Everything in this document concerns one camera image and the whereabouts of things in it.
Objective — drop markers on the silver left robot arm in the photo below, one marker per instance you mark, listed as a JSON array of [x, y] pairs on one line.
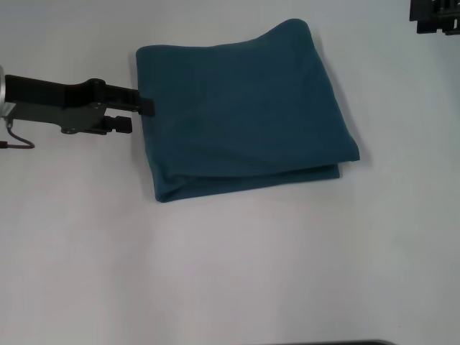
[[2, 93]]

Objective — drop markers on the teal t-shirt with pink print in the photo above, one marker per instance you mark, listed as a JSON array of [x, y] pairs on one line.
[[244, 108]]

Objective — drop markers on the dark flat panel edge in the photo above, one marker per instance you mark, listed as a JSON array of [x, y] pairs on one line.
[[352, 343]]

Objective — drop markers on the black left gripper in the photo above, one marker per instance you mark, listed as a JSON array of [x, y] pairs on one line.
[[54, 104]]

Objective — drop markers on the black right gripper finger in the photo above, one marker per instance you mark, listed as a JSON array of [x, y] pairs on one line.
[[424, 9], [431, 27]]

